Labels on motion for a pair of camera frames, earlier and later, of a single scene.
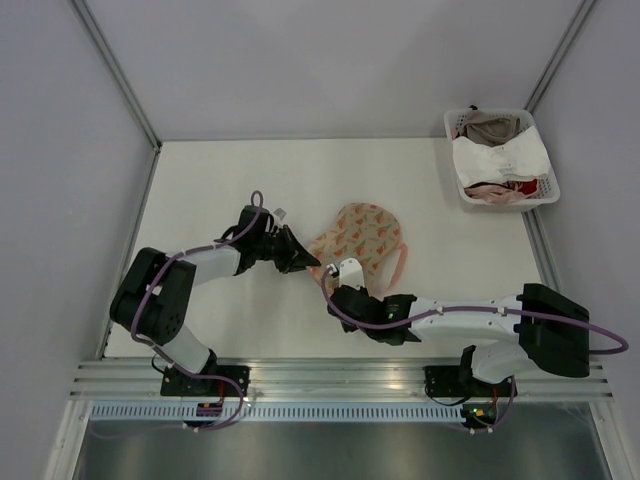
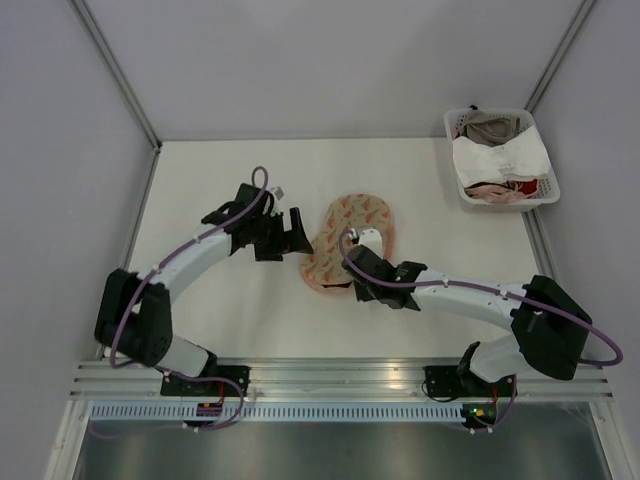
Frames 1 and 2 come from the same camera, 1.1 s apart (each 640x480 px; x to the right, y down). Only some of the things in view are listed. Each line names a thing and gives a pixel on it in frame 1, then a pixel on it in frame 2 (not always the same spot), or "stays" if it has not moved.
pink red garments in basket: (495, 193) stays
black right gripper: (364, 292) → (361, 294)
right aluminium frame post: (560, 57) stays
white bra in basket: (524, 157) stays
